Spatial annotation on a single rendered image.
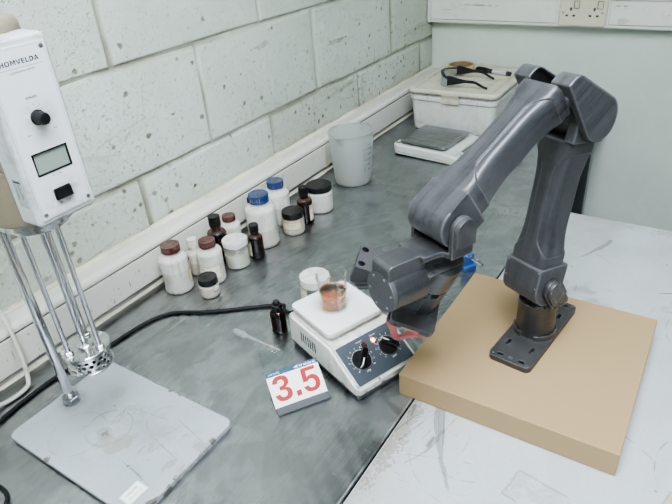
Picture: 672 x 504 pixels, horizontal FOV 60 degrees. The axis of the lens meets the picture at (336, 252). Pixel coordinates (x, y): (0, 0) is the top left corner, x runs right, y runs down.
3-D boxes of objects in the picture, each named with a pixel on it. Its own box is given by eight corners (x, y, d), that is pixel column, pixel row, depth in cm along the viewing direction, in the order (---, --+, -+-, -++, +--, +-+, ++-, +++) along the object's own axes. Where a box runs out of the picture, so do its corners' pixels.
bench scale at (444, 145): (466, 170, 170) (466, 154, 167) (391, 154, 184) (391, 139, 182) (495, 149, 182) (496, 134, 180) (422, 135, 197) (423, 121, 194)
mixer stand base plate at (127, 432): (234, 424, 92) (233, 420, 92) (135, 525, 78) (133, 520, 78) (110, 363, 107) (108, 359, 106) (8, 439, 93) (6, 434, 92)
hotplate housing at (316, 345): (418, 367, 100) (418, 330, 96) (358, 403, 94) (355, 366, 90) (340, 309, 116) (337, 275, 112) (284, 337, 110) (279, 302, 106)
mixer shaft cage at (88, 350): (125, 356, 86) (74, 204, 74) (86, 384, 82) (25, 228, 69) (95, 342, 90) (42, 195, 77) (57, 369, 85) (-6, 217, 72)
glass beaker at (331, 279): (335, 295, 106) (332, 257, 102) (355, 307, 102) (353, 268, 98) (309, 309, 103) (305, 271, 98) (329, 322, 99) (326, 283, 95)
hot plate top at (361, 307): (385, 311, 101) (385, 307, 101) (329, 340, 96) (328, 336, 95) (343, 282, 110) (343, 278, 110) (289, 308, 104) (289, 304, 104)
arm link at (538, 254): (531, 310, 90) (586, 94, 75) (499, 290, 95) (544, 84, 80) (558, 301, 93) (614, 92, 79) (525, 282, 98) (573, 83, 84)
